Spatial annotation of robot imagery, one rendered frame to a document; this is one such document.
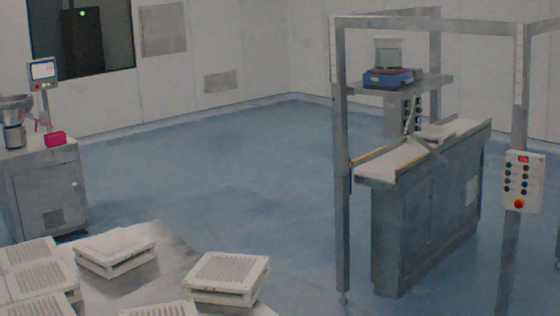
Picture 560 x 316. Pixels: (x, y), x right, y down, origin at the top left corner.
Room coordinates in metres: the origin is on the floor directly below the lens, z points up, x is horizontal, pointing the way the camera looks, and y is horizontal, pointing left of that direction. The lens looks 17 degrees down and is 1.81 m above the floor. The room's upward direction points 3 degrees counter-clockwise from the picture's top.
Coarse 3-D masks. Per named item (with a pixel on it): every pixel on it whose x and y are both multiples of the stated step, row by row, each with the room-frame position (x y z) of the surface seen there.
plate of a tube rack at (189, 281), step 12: (216, 252) 1.90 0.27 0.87; (228, 264) 1.81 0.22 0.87; (264, 264) 1.79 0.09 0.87; (192, 276) 1.72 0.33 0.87; (252, 276) 1.71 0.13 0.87; (204, 288) 1.66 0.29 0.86; (216, 288) 1.65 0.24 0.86; (228, 288) 1.64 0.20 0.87; (240, 288) 1.63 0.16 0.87; (252, 288) 1.65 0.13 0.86
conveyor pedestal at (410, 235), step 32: (480, 160) 3.71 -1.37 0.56; (384, 192) 2.94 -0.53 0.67; (416, 192) 3.01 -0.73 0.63; (448, 192) 3.33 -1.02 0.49; (480, 192) 3.73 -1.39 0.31; (384, 224) 2.93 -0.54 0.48; (416, 224) 3.02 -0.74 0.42; (448, 224) 3.35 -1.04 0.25; (384, 256) 2.93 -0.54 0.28; (416, 256) 3.03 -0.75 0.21; (384, 288) 2.95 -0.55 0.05
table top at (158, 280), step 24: (168, 240) 2.18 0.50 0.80; (72, 264) 1.97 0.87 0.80; (144, 264) 1.96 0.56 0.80; (168, 264) 1.96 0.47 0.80; (192, 264) 1.95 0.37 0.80; (96, 288) 1.78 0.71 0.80; (120, 288) 1.78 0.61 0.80; (144, 288) 1.77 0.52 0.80; (168, 288) 1.77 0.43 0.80; (96, 312) 1.61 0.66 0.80; (216, 312) 1.60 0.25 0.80; (240, 312) 1.60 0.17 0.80; (264, 312) 1.59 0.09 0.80
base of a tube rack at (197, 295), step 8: (264, 272) 1.82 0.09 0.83; (264, 280) 1.77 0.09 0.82; (192, 288) 1.72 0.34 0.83; (256, 288) 1.71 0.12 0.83; (184, 296) 1.68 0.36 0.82; (192, 296) 1.67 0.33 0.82; (200, 296) 1.67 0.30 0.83; (208, 296) 1.66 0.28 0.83; (216, 296) 1.66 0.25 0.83; (224, 296) 1.66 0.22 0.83; (232, 296) 1.66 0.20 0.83; (240, 296) 1.66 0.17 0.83; (256, 296) 1.68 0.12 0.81; (224, 304) 1.64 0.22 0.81; (232, 304) 1.64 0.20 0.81; (240, 304) 1.63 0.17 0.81; (248, 304) 1.62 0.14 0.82
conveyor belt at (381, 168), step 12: (456, 120) 3.84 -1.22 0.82; (468, 120) 3.82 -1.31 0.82; (408, 144) 3.31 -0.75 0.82; (384, 156) 3.10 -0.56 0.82; (396, 156) 3.09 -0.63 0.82; (408, 156) 3.08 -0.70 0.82; (360, 168) 2.92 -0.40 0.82; (372, 168) 2.90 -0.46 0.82; (384, 168) 2.89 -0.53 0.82; (384, 180) 2.79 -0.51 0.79
